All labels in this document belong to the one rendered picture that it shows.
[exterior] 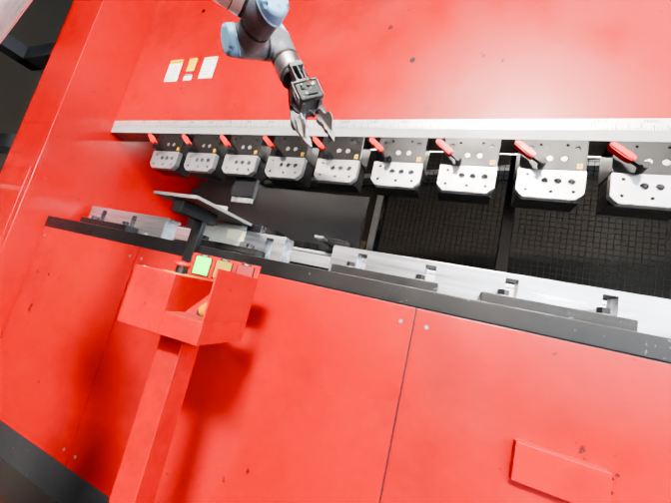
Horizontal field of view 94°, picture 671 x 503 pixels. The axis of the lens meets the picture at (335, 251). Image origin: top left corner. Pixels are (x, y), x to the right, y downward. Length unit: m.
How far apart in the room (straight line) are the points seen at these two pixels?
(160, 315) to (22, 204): 1.16
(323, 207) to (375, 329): 0.99
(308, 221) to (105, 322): 0.96
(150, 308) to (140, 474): 0.32
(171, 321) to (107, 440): 0.68
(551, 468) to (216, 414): 0.78
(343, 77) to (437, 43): 0.32
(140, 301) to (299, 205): 1.13
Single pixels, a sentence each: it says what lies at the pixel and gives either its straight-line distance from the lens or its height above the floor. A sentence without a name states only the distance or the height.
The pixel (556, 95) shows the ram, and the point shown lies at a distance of 1.12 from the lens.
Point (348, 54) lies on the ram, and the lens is 1.33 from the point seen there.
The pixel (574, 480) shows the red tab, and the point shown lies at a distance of 0.82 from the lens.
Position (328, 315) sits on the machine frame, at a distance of 0.83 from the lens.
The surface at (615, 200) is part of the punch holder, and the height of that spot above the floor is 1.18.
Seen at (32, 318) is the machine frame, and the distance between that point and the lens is 1.71.
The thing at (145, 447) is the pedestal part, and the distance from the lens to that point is 0.82.
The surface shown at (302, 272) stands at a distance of 0.87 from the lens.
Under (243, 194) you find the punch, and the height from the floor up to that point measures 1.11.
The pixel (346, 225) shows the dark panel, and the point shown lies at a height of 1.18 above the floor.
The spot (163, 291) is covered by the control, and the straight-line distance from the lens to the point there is 0.72.
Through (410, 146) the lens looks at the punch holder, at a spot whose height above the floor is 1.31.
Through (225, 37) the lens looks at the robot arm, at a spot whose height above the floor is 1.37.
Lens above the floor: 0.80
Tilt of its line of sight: 9 degrees up
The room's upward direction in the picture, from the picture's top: 13 degrees clockwise
